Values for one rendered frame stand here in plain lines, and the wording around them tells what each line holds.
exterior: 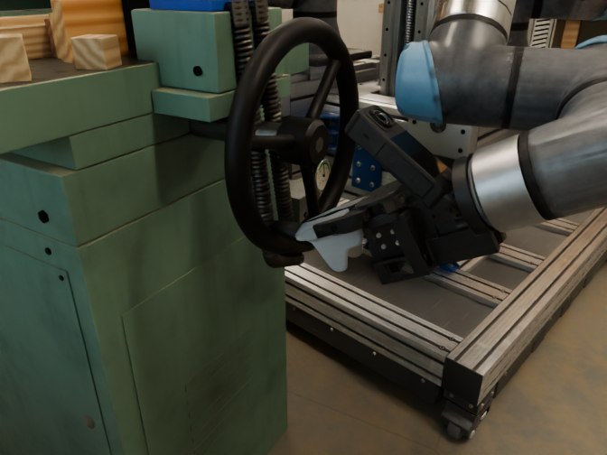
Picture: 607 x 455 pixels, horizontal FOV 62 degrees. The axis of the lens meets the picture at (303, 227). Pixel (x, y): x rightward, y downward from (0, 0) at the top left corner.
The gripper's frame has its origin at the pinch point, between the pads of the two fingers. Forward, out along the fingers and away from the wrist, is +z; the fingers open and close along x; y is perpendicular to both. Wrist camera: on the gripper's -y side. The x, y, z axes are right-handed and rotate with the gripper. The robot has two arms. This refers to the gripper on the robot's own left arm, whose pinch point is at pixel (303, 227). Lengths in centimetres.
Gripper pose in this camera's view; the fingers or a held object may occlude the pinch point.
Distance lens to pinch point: 56.0
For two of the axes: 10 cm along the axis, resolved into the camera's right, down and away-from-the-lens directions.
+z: -7.4, 2.5, 6.2
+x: 5.2, -3.8, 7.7
